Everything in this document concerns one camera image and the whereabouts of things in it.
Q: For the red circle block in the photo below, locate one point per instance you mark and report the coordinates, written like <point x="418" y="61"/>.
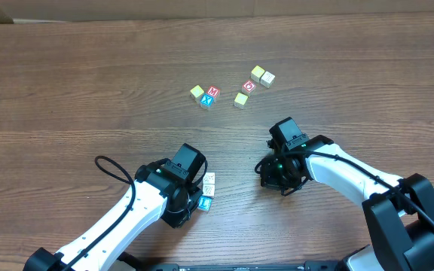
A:
<point x="248" y="87"/>

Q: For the yellow block far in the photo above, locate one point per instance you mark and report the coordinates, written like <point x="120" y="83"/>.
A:
<point x="256" y="73"/>

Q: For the red edged wooden block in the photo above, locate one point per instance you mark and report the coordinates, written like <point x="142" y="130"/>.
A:
<point x="209" y="178"/>

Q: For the yellow block middle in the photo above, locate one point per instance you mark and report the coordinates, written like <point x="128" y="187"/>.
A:
<point x="240" y="100"/>

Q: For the blue wooden block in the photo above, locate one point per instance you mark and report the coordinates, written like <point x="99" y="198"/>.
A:
<point x="204" y="203"/>

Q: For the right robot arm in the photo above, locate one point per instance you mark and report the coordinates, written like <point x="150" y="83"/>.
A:
<point x="399" y="212"/>

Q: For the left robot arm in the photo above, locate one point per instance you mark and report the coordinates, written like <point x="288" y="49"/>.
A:
<point x="164" y="189"/>

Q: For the green edged wooden block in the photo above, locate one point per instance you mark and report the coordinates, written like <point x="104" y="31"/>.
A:
<point x="208" y="190"/>

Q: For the yellow block left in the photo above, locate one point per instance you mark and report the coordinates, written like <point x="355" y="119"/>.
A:
<point x="196" y="92"/>

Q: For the yellow block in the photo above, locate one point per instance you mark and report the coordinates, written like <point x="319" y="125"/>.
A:
<point x="256" y="73"/>
<point x="240" y="100"/>
<point x="196" y="92"/>

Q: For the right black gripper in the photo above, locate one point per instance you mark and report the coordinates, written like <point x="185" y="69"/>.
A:
<point x="271" y="181"/>

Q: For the white block far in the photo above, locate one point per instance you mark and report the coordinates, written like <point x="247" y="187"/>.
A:
<point x="267" y="79"/>

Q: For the blue X block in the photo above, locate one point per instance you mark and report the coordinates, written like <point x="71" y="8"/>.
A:
<point x="206" y="101"/>

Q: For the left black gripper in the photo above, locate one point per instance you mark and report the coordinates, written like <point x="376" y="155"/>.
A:
<point x="193" y="203"/>

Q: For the red M block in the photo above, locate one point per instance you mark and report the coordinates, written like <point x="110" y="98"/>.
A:
<point x="214" y="92"/>

